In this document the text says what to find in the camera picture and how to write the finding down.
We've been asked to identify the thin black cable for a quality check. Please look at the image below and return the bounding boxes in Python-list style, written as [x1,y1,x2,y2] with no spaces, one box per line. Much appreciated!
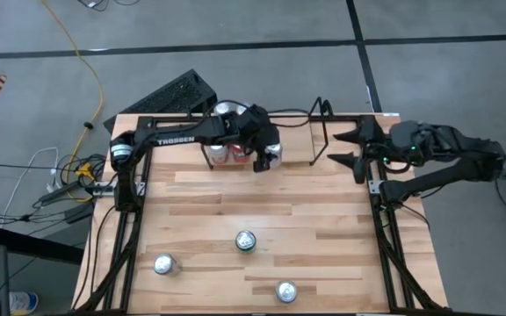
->
[76,0,142,11]

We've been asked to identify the green Sprite can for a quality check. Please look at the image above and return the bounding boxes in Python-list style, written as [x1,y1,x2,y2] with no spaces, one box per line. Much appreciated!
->
[235,229,257,255]

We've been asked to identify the white cable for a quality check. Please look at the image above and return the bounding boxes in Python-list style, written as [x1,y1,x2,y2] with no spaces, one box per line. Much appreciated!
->
[1,147,63,217]

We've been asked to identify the black wire shelf support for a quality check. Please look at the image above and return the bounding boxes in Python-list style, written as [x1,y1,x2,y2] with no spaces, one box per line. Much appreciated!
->
[199,144,214,170]
[307,96,336,167]

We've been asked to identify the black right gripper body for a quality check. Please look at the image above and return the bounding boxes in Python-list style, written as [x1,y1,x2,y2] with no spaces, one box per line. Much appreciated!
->
[366,121,421,170]

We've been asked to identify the black power brick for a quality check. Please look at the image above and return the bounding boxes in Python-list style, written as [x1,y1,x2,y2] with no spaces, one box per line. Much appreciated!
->
[63,202,95,225]

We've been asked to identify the black power strip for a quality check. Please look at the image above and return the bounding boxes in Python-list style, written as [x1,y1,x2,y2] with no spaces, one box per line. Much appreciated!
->
[37,182,83,207]

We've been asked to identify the white blue yellow object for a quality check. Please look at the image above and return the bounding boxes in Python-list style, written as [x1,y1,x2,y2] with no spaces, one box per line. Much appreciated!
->
[9,291,40,316]

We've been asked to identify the yellow cable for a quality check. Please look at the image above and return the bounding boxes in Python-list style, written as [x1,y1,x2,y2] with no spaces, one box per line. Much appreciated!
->
[41,0,106,203]

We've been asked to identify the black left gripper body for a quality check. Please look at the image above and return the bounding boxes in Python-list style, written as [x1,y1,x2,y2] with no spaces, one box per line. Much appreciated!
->
[235,104,281,150]

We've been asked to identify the silver Diet Coke can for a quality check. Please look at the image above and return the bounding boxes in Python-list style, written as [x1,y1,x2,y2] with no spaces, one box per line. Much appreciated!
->
[274,279,299,305]
[153,253,183,277]
[264,142,285,170]

